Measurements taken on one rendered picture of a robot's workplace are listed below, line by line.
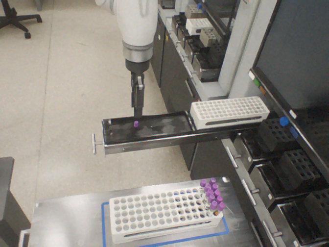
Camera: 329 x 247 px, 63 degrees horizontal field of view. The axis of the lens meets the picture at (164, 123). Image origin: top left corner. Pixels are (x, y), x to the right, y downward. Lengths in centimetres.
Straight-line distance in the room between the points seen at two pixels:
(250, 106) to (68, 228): 78
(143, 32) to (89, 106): 164
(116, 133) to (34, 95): 160
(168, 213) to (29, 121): 172
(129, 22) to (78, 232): 57
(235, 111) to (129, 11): 58
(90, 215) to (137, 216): 15
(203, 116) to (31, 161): 135
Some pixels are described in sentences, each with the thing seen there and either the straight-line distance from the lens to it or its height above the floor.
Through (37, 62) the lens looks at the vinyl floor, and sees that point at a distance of 293.
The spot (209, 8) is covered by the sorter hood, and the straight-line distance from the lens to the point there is 149.
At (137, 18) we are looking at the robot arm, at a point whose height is 125.
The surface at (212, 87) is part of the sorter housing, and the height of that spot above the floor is 73.
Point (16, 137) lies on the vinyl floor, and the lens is 222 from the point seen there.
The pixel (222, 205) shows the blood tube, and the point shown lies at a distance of 74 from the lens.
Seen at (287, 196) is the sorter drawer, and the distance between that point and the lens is 99.
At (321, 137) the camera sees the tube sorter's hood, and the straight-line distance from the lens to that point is 86.
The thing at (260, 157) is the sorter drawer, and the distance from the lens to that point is 104.
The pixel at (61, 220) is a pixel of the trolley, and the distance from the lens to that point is 84.
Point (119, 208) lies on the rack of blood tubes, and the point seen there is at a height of 87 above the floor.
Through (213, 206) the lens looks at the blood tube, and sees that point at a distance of 73.
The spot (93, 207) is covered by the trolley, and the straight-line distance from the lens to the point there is 84.
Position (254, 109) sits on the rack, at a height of 86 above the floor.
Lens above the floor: 156
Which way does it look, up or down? 46 degrees down
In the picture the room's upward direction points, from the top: 7 degrees clockwise
